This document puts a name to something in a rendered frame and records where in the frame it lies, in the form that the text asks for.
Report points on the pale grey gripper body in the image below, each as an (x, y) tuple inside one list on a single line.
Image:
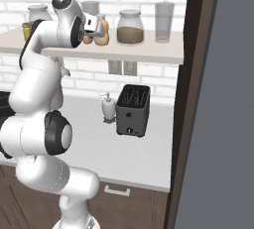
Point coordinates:
[(97, 33)]

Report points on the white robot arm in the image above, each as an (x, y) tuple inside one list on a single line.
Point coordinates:
[(33, 91)]

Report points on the orange bottle with grey lid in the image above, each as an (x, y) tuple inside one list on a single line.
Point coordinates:
[(103, 39)]

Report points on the small orange bottle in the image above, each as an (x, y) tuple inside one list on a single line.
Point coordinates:
[(87, 40)]

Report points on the dark brown tall cabinet panel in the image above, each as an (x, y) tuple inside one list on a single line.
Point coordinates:
[(185, 107)]

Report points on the grey tall cabinet door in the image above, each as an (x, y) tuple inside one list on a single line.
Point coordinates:
[(225, 124)]

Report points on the glass jar with brown contents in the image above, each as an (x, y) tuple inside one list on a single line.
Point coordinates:
[(130, 29)]

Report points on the white floating shelf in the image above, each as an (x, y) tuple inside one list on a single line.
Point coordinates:
[(132, 52)]

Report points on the tall clear glass tumbler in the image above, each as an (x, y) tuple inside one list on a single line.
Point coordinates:
[(164, 21)]

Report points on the yellow-green jar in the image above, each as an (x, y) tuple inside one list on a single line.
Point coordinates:
[(26, 31)]

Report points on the white soap dispenser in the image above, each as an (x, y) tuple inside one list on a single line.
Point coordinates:
[(108, 107)]

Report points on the black toaster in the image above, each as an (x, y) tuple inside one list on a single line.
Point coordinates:
[(132, 114)]

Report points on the black hob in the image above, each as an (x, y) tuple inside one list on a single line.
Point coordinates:
[(4, 105)]

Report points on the dark brown drawer front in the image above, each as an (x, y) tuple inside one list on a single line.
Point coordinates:
[(139, 209)]

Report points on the dark brown cupboard door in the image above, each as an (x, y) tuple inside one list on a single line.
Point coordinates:
[(23, 203)]

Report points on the grey wall outlet plate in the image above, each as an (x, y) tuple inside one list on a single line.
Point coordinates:
[(115, 67), (130, 68)]

